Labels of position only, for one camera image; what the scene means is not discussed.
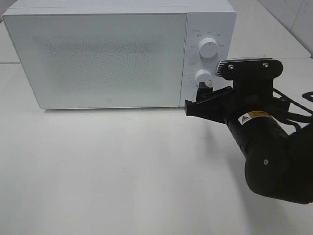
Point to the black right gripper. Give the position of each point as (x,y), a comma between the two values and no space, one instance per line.
(250,101)

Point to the white timer knob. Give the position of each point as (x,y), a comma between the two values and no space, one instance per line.
(204,76)

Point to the white microwave door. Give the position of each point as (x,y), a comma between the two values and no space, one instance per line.
(101,61)

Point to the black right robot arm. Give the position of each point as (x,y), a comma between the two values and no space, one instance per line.
(276,143)

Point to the upper white power knob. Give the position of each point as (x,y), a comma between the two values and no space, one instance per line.
(208,47)

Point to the white microwave oven body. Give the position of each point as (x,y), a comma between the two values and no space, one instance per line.
(205,18)

